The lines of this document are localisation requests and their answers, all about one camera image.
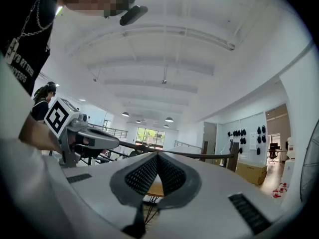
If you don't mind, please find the person's left forearm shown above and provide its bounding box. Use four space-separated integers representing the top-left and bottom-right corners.
18 113 62 154

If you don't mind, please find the group of black wall-hung caps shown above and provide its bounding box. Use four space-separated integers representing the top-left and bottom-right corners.
227 125 267 155

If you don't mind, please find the large window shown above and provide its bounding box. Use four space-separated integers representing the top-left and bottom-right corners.
136 127 166 146

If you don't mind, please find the cardboard box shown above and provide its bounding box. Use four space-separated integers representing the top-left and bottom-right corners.
235 160 268 185

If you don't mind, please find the black head-worn camera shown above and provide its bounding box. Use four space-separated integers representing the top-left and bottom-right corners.
119 5 149 26

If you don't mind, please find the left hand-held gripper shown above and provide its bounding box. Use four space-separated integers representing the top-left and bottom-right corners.
44 97 121 168

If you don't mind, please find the distant dark office chair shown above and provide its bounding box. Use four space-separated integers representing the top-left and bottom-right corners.
268 143 280 164

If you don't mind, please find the person's left hand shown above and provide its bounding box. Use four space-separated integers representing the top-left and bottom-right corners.
71 135 89 146

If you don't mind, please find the grey metal balcony railing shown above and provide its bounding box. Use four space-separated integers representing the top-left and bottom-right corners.
88 123 129 138
174 140 203 149

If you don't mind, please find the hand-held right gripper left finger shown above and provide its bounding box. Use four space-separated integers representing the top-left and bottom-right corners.
62 153 160 239

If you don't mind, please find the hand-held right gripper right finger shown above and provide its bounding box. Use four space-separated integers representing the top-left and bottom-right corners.
158 153 284 239

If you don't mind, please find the white water dispenser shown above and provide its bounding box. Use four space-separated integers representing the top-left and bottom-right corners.
284 136 298 184

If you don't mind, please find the pack of water bottles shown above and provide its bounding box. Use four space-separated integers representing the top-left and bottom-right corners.
271 182 290 199

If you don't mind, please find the silver chain necklace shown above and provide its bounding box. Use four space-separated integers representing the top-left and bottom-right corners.
4 0 55 59

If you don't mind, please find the person's black printed t-shirt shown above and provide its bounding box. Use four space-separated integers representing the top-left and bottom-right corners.
0 0 63 97

